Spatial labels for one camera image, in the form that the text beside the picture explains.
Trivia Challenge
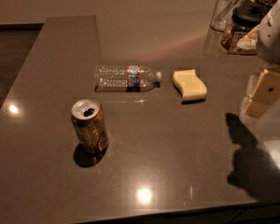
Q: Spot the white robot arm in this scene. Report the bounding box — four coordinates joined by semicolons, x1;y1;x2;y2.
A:
241;0;280;120

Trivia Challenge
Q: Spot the orange soda can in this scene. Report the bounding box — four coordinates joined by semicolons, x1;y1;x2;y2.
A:
71;99;109;153

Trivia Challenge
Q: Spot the black-lidded snack jar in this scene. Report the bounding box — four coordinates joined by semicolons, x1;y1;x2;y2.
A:
221;6;266;53

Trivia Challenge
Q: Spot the yellow sponge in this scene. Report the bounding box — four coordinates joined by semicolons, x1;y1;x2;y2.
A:
173;69;207;102

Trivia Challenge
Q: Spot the clear glass tumbler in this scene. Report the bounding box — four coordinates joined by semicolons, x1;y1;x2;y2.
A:
210;0;244;32

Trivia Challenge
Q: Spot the clear plastic water bottle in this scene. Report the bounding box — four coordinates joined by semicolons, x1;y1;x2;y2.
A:
94;64;161;92

